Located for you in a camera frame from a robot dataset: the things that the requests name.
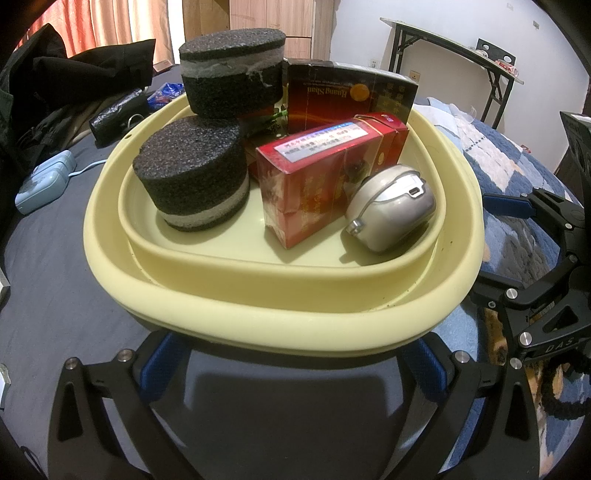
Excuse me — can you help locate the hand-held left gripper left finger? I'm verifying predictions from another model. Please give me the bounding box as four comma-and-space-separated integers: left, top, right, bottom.
48, 330, 200, 480

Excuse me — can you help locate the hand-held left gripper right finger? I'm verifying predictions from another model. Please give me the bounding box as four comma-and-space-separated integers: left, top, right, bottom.
401, 335, 542, 480

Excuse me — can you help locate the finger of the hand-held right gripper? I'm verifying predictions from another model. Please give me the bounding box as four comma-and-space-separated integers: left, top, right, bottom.
471, 261, 580, 319
482, 188, 586, 232

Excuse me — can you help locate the silver round device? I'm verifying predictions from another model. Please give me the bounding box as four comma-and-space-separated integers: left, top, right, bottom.
342, 164, 437, 255

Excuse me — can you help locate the pale yellow plastic basin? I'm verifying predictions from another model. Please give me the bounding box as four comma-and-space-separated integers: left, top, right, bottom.
83, 95, 485, 358

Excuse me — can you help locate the black foam cylinder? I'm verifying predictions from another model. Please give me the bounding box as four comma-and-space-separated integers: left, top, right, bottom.
133, 116, 251, 233
178, 28, 287, 119

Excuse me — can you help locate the red carton box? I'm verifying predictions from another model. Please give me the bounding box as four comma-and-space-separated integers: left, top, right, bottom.
255, 112, 411, 250

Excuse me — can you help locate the maroon box orange circle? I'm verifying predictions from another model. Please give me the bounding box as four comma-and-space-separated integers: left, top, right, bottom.
285, 59, 419, 137

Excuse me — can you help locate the blue white checked blanket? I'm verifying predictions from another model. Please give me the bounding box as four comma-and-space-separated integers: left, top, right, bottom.
411, 97, 591, 462

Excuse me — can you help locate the dark grey bed sheet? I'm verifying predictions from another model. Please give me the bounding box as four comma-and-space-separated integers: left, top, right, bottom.
0, 65, 416, 480

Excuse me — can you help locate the black and white box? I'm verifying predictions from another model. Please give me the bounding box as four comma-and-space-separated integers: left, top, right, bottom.
475, 38, 517, 64

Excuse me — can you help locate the dark folding table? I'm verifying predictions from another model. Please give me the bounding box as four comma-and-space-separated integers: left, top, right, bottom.
379, 17, 526, 131

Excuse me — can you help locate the light blue device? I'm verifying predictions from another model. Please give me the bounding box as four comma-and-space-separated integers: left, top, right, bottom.
15, 150, 77, 216

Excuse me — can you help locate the green wrapped item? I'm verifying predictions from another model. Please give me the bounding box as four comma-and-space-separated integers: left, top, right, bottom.
249, 108, 290, 137

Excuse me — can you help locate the black plastic bag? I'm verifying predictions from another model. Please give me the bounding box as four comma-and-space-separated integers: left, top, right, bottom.
89, 90, 149, 148

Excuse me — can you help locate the blue snack packet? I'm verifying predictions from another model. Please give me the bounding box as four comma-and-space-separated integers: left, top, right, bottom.
147, 82, 186, 108

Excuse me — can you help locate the wooden wardrobe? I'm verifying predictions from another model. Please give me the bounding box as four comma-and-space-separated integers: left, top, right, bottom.
185, 0, 339, 64

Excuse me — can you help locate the black jacket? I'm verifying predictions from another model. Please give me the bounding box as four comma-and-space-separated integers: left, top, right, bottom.
0, 23, 158, 160

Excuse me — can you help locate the orange curtain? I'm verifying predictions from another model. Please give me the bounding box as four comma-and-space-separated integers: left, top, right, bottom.
14, 0, 186, 65

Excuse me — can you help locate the black braided cord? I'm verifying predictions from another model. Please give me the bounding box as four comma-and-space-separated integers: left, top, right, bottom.
531, 360, 591, 422

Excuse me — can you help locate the light blue cable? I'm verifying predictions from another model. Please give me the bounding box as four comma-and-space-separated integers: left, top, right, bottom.
69, 157, 110, 179

